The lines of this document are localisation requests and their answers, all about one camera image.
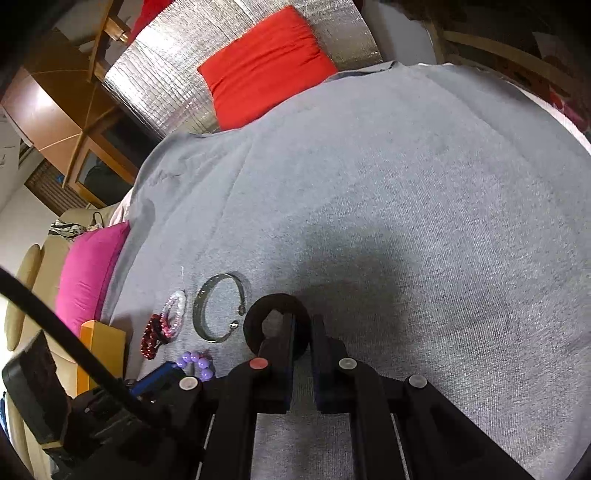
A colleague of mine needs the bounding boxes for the white bead bracelet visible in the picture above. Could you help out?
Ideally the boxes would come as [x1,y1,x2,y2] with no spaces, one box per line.
[161,290,188,340]

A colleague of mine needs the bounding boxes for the pink pillow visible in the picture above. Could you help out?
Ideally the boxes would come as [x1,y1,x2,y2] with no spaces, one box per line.
[55,220,131,337]

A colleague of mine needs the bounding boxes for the silver bangle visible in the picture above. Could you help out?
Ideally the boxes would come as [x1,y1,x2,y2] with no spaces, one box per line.
[193,272,247,343]

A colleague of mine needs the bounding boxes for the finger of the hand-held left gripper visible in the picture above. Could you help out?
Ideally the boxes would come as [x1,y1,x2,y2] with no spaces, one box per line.
[129,362,185,400]

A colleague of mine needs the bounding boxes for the silver insulation sheet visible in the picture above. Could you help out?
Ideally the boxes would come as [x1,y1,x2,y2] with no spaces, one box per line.
[102,0,384,141]

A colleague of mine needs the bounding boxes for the grey blanket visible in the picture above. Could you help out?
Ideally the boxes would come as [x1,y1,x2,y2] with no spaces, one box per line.
[99,62,591,480]

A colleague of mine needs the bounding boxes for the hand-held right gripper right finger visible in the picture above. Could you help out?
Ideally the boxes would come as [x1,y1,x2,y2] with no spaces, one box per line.
[310,314,536,480]

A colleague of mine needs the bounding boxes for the red cloth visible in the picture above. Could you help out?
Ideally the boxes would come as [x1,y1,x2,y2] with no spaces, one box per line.
[124,0,176,47]

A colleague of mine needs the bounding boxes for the red pillow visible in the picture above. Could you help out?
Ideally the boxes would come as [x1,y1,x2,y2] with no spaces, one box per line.
[197,6,339,131]

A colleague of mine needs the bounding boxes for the wooden slat door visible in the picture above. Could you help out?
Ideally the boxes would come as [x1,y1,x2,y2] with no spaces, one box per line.
[25,164,88,215]

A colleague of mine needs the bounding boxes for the wooden railing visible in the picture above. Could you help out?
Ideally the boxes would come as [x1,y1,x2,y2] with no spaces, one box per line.
[88,0,132,84]

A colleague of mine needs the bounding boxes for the wooden cabinet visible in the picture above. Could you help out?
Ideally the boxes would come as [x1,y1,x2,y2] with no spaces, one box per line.
[0,28,144,208]

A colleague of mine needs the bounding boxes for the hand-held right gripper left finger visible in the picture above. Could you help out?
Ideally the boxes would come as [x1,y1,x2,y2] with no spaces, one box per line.
[182,311,297,480]

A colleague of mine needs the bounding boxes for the beige leather sofa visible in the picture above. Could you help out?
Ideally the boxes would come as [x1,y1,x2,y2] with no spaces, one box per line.
[0,203,121,480]

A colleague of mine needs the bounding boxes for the striped cloth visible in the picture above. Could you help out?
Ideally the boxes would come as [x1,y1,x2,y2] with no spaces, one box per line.
[48,219,86,241]

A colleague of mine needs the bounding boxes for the purple bead bracelet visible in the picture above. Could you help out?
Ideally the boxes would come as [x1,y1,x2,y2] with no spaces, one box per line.
[178,351,216,383]

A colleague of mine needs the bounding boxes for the orange cardboard box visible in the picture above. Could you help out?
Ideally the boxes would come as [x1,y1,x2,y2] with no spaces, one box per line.
[76,320,127,398]

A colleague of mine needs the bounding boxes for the red bead bracelet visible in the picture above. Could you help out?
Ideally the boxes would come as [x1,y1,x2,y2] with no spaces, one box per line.
[140,314,162,361]

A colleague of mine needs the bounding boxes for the black hair tie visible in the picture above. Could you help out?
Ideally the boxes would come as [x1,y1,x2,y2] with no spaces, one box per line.
[243,294,311,363]

